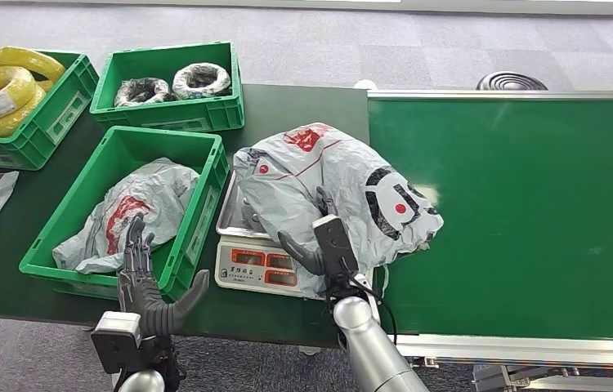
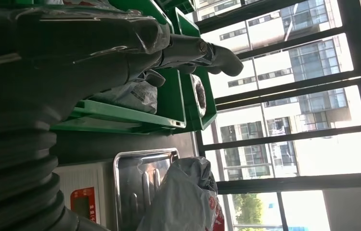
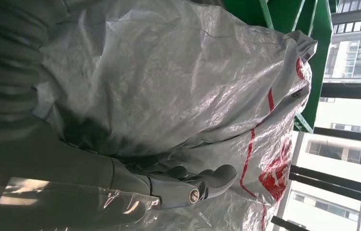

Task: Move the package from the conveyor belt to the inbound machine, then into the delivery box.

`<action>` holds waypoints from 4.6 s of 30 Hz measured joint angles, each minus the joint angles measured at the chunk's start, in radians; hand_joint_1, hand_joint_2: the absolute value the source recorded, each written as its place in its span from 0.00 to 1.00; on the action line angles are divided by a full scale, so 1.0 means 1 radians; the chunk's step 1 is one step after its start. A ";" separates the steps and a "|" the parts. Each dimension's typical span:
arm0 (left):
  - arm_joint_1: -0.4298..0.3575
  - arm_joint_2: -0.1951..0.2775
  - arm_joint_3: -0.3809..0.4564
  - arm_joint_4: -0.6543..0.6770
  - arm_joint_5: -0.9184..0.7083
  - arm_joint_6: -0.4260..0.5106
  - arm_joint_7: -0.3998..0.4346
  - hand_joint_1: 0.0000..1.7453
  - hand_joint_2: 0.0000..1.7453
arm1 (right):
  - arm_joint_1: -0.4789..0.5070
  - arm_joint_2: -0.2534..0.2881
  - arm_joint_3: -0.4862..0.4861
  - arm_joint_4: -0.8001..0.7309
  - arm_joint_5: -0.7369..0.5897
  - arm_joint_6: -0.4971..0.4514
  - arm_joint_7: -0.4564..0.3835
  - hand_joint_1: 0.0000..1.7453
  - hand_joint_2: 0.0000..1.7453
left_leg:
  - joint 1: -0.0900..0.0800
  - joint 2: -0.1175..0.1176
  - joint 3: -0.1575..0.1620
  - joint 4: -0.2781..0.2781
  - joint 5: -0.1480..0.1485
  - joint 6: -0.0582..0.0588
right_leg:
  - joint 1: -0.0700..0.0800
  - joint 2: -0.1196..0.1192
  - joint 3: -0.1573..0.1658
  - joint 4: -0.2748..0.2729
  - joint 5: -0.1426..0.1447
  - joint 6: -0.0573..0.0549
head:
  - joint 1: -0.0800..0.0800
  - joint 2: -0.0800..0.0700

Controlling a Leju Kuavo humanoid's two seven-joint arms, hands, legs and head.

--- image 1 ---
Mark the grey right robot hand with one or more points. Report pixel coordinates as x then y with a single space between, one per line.
306 259

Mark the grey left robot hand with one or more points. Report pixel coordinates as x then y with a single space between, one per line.
147 303

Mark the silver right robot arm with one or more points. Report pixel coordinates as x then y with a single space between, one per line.
371 351

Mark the green conveyor belt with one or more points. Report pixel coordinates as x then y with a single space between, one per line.
528 189

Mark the white electronic scale, steel tray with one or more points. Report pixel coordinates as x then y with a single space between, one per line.
247 265

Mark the grey courier bag, red print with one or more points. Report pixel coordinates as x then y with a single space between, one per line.
160 195

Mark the green plastic crate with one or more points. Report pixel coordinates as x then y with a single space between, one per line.
128 142
171 114
55 122

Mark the white round knob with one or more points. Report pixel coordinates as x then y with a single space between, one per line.
365 85

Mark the black ribbed round base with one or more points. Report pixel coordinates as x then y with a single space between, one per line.
511 82

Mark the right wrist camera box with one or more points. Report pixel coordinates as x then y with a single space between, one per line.
334 249

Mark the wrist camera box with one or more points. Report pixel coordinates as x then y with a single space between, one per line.
117 341
334 249

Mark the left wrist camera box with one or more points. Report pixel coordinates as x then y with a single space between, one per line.
117 341

